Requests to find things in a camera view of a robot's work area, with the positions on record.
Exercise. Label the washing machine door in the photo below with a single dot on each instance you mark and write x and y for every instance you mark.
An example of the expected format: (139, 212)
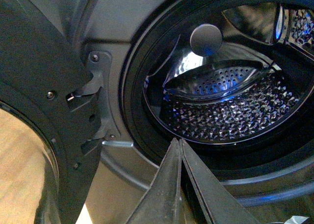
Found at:
(38, 72)

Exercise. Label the perforated steel drum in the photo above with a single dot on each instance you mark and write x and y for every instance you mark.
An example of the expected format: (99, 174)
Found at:
(232, 75)

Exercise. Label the grey door hinge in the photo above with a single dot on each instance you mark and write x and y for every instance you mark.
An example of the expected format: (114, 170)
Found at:
(100, 93)

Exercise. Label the grey front-load washing machine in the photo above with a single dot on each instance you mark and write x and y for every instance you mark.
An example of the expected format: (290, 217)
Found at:
(272, 175)

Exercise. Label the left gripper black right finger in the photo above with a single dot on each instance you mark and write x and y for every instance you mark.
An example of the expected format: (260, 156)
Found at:
(209, 201)

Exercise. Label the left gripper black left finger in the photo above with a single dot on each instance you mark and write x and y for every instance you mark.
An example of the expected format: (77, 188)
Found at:
(161, 204)

